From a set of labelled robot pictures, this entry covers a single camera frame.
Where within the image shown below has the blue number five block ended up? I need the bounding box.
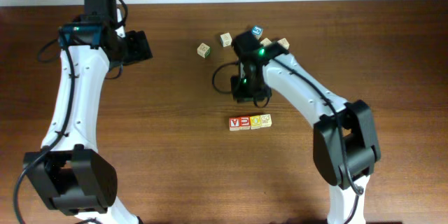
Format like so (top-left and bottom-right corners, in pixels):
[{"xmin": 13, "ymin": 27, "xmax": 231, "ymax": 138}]
[{"xmin": 251, "ymin": 26, "xmax": 263, "ymax": 40}]

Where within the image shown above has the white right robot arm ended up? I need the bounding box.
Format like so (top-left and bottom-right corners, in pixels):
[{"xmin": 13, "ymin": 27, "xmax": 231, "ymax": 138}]
[{"xmin": 232, "ymin": 41, "xmax": 381, "ymax": 223}]

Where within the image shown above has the red letter U block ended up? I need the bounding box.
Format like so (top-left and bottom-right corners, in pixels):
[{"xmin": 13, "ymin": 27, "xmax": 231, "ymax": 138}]
[{"xmin": 239, "ymin": 116, "xmax": 251, "ymax": 130}]

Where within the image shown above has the natural block red print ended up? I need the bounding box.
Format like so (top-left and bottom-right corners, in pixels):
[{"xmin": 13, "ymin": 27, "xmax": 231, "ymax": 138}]
[{"xmin": 260, "ymin": 38, "xmax": 272, "ymax": 47}]

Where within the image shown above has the yellow wooden block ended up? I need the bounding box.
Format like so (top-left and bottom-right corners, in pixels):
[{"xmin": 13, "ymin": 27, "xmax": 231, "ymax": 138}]
[{"xmin": 249, "ymin": 115, "xmax": 262, "ymax": 130}]

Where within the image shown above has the natural block brown picture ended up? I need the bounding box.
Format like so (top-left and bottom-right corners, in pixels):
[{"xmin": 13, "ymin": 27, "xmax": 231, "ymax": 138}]
[{"xmin": 260, "ymin": 114, "xmax": 272, "ymax": 127}]

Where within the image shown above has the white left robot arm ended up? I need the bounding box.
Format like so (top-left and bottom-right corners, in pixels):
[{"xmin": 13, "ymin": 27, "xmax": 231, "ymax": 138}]
[{"xmin": 19, "ymin": 3, "xmax": 151, "ymax": 223}]

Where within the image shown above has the red letter A block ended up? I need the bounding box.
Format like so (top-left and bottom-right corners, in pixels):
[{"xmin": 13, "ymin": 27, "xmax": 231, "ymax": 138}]
[{"xmin": 229, "ymin": 118, "xmax": 240, "ymax": 131}]

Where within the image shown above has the natural block green print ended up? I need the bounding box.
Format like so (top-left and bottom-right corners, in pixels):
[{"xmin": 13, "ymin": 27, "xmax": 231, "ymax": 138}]
[{"xmin": 197, "ymin": 43, "xmax": 211, "ymax": 58}]

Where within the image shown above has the natural block grey print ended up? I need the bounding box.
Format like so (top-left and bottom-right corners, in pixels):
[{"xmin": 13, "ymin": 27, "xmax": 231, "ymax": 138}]
[{"xmin": 220, "ymin": 33, "xmax": 232, "ymax": 47}]

